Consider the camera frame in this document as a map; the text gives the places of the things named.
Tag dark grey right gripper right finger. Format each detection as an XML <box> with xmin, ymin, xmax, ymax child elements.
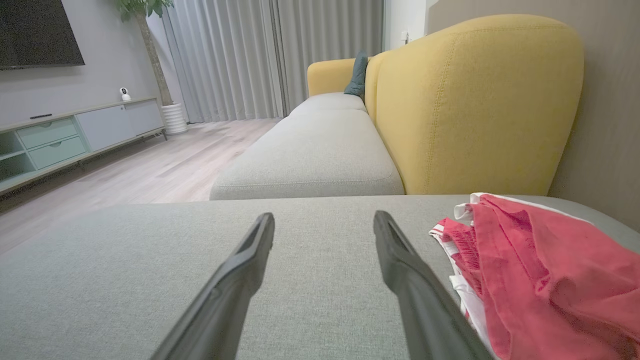
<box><xmin>373</xmin><ymin>210</ymin><xmax>496</xmax><ymax>360</ymax></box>

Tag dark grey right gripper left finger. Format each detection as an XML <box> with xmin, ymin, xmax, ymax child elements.
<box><xmin>150</xmin><ymin>212</ymin><xmax>276</xmax><ymax>360</ymax></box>

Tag red shorts with white stripe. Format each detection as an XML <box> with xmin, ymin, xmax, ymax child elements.
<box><xmin>454</xmin><ymin>192</ymin><xmax>640</xmax><ymax>360</ymax></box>

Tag large grey sofa chaise cushion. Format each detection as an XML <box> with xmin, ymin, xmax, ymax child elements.
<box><xmin>0</xmin><ymin>194</ymin><xmax>640</xmax><ymax>360</ymax></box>

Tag white ribbed planter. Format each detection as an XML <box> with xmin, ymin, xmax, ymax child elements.
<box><xmin>160</xmin><ymin>102</ymin><xmax>189</xmax><ymax>136</ymax></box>

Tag yellow sofa backrest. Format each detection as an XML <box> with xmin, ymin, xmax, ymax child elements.
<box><xmin>364</xmin><ymin>52</ymin><xmax>387</xmax><ymax>126</ymax></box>
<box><xmin>375</xmin><ymin>14</ymin><xmax>585</xmax><ymax>196</ymax></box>

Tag long grey TV cabinet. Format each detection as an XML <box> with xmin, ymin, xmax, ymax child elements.
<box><xmin>0</xmin><ymin>96</ymin><xmax>168</xmax><ymax>197</ymax></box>

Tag pale green cabinet drawer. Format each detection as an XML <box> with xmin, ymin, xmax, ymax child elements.
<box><xmin>17</xmin><ymin>117</ymin><xmax>79</xmax><ymax>150</ymax></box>
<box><xmin>27</xmin><ymin>135</ymin><xmax>87</xmax><ymax>170</ymax></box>

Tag light grey sheer curtain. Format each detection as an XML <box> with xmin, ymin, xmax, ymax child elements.
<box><xmin>161</xmin><ymin>0</ymin><xmax>284</xmax><ymax>124</ymax></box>

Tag teal throw pillow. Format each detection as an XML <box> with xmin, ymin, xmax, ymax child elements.
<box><xmin>343</xmin><ymin>49</ymin><xmax>369</xmax><ymax>99</ymax></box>

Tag yellow sofa armrest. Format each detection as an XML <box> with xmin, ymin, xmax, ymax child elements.
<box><xmin>307</xmin><ymin>58</ymin><xmax>371</xmax><ymax>97</ymax></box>

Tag indoor plant with brown trunk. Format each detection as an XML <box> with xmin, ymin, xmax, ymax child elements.
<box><xmin>116</xmin><ymin>0</ymin><xmax>177</xmax><ymax>107</ymax></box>

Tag darker grey curtain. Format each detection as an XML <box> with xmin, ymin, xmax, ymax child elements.
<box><xmin>272</xmin><ymin>0</ymin><xmax>385</xmax><ymax>117</ymax></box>

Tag black flat television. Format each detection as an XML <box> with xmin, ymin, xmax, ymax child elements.
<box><xmin>0</xmin><ymin>0</ymin><xmax>86</xmax><ymax>71</ymax></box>

